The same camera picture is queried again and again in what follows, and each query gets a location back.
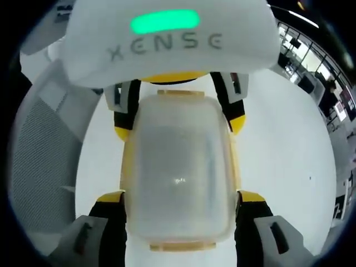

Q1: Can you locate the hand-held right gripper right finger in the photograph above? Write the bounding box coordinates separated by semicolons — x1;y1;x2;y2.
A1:
235;190;315;267

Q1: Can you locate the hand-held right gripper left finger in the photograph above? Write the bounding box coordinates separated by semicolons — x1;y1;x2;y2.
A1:
48;190;128;267

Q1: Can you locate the clear plastic buckle container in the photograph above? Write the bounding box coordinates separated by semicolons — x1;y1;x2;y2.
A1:
119;89;243;251

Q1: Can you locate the grey mesh office chair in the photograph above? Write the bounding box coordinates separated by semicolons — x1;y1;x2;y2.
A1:
12;60;104;231

